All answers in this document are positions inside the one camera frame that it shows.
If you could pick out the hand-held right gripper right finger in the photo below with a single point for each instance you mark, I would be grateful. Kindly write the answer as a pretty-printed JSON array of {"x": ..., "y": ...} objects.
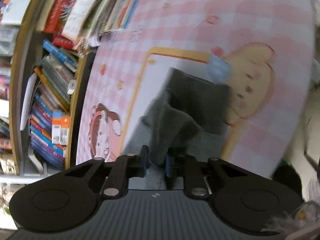
[{"x": 170, "y": 167}]

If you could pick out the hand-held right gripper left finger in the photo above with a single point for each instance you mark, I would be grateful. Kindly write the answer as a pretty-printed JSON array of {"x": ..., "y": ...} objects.
[{"x": 144, "y": 158}]

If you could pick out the grey sweatshirt garment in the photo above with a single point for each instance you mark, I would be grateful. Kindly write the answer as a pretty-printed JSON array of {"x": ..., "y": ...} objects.
[{"x": 180, "y": 120}]

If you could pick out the white wooden bookshelf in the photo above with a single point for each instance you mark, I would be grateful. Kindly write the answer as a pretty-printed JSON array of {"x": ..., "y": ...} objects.
[{"x": 75, "y": 120}]

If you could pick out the orange white carton box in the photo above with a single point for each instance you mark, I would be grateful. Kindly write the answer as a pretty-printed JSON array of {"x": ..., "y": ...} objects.
[
  {"x": 57, "y": 127},
  {"x": 65, "y": 130}
]

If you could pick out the white charger plug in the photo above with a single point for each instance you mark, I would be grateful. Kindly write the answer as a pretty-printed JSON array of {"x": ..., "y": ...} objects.
[{"x": 71, "y": 87}]

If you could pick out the row of colourful books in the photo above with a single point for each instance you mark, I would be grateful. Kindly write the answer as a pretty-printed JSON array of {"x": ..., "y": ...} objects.
[{"x": 50, "y": 85}]

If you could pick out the white lamp bar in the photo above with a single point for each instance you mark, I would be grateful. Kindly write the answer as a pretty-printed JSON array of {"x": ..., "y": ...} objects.
[{"x": 28, "y": 102}]

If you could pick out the fuzzy grey sleeve cuff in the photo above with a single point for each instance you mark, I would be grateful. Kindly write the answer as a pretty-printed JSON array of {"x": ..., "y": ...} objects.
[{"x": 287, "y": 222}]

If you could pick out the pink checked cartoon tablecloth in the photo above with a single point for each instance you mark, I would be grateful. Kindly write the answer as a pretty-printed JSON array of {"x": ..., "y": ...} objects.
[{"x": 175, "y": 30}]

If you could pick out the stack of papers and booklets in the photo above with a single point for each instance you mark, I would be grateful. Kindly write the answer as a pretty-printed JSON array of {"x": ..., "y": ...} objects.
[{"x": 105, "y": 7}]

